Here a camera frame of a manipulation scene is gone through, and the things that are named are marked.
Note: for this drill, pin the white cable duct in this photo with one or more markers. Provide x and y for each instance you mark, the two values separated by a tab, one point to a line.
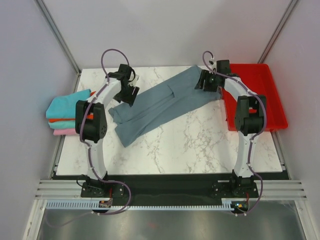
235	203
76	204

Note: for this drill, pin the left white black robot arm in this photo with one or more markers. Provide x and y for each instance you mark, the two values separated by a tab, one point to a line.
91	122

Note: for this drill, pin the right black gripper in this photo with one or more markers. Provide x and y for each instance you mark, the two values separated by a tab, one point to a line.
205	75

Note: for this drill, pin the left aluminium corner post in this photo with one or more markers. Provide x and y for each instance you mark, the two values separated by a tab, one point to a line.
57	34

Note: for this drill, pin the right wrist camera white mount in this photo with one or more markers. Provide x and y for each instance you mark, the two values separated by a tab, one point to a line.
213	63

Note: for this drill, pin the orange folded t shirt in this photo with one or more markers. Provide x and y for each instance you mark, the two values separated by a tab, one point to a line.
60	120

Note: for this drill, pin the red plastic bin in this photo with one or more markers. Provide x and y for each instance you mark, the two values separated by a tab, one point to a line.
258	78

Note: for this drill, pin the aluminium corner post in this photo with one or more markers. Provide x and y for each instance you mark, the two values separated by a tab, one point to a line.
57	34
278	30

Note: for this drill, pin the teal folded t shirt top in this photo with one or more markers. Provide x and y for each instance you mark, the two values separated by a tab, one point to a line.
62	106

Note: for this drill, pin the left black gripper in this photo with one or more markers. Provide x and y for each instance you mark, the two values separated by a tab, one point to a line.
129	99

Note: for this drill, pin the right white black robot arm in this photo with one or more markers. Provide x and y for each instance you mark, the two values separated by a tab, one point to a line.
250	117

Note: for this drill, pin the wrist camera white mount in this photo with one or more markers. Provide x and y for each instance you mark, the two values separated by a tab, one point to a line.
213	63
133	80

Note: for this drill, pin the grey-blue t shirt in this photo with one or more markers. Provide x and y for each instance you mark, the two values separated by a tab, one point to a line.
160	104

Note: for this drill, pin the aluminium rail frame front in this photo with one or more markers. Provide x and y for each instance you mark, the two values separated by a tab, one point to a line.
283	213

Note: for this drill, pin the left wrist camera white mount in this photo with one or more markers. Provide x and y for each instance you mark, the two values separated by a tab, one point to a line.
133	80

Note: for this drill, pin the right white cable duct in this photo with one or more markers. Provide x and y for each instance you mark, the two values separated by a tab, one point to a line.
235	203

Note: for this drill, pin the right aluminium corner post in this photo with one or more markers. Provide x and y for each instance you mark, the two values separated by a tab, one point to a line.
278	30

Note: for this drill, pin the left white cable duct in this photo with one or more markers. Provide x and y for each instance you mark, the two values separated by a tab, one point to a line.
76	204

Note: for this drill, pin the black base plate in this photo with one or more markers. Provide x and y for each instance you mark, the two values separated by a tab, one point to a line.
170	190

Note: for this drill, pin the pink folded t shirt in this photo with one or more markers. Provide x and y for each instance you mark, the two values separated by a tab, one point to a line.
66	132

